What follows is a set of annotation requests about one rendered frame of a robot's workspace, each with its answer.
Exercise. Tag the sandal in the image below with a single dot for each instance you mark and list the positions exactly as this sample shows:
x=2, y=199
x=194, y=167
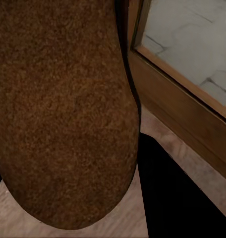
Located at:
x=70, y=115

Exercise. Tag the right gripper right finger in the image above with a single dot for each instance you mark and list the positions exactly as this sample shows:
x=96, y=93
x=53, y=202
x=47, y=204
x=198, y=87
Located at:
x=175, y=207

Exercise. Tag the door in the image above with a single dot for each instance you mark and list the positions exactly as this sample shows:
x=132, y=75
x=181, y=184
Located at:
x=177, y=58

